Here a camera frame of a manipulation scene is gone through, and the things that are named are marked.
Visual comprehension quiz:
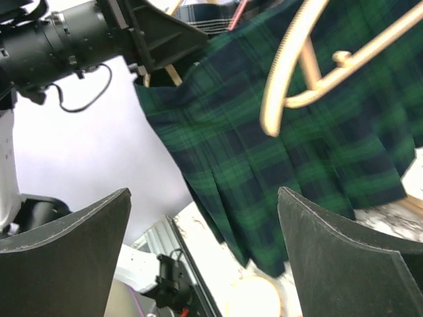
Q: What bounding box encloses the wooden clothes rack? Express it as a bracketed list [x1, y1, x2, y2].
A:
[399, 195, 423, 215]

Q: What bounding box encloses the navy beige plaid skirt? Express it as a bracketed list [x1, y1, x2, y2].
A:
[173, 1, 240, 35]

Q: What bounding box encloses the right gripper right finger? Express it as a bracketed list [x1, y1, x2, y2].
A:
[278, 187, 422, 317]

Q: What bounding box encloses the wooden hanger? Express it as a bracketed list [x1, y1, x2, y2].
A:
[260, 1, 422, 137]
[143, 0, 184, 87]

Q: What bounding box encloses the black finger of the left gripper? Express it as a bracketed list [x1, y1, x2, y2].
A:
[135, 1, 208, 71]

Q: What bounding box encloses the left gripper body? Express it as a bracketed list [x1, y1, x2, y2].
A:
[98, 0, 155, 75]

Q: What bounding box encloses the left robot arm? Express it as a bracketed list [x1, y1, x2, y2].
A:
[1, 1, 208, 271]

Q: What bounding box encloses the green plaid skirt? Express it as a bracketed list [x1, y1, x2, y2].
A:
[135, 1, 422, 277]

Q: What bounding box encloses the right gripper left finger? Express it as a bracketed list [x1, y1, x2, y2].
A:
[1, 188, 131, 317]

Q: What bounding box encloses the white bowl on table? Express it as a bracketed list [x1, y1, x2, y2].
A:
[225, 276, 282, 317]

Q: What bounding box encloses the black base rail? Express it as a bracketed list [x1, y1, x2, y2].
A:
[153, 217, 221, 317]

